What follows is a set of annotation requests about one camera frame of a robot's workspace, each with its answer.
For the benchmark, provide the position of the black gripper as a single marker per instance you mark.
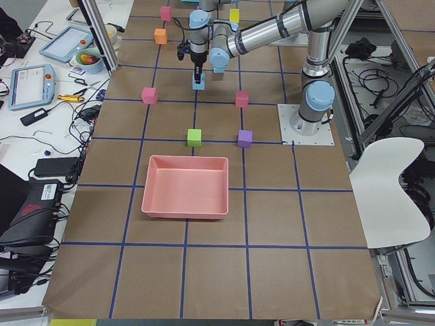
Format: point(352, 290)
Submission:
point(198, 60)

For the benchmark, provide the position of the green block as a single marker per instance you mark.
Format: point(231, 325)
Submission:
point(194, 137)

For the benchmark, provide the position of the black computer box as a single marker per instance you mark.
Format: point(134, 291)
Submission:
point(27, 213)

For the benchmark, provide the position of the scissors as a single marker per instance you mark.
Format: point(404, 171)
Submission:
point(82, 92)

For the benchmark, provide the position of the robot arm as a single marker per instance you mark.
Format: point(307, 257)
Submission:
point(218, 41)
point(212, 6)

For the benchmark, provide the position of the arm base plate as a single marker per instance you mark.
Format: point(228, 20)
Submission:
point(296, 131)

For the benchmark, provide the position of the black power adapter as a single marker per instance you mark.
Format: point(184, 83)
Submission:
point(34, 116)

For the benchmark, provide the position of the teach pendant far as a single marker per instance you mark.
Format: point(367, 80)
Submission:
point(67, 44)

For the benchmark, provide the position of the blue bowl with fruit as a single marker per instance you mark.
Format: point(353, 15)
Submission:
point(90, 60)

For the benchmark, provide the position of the light blue block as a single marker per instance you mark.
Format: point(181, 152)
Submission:
point(200, 85)
point(219, 69)

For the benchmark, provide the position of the pink block near base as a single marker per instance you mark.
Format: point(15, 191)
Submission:
point(242, 99)

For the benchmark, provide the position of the purple block left side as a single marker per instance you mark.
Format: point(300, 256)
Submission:
point(245, 138)

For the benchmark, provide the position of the beige bowl with lemon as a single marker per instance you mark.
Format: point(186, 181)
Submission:
point(115, 39)

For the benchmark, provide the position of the yellow block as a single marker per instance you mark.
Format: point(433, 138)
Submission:
point(234, 15)

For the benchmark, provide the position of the pink plastic tray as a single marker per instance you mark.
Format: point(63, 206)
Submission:
point(186, 187)

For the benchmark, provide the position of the white chair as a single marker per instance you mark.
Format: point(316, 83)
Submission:
point(388, 215)

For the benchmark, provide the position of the yellow screwdriver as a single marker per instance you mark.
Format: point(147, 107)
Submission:
point(71, 98)

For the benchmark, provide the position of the pink block left far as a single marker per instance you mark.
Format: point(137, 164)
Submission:
point(149, 95)

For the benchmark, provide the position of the pink block right far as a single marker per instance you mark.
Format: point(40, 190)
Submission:
point(166, 13)

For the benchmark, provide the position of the teach pendant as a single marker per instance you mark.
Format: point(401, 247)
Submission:
point(31, 87)
point(67, 44)

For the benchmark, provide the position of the teach pendant near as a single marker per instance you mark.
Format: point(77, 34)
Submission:
point(31, 87)

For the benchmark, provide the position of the orange block far side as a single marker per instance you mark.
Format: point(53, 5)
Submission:
point(160, 36)

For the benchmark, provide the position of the aluminium frame post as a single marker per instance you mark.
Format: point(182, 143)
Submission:
point(94, 21)

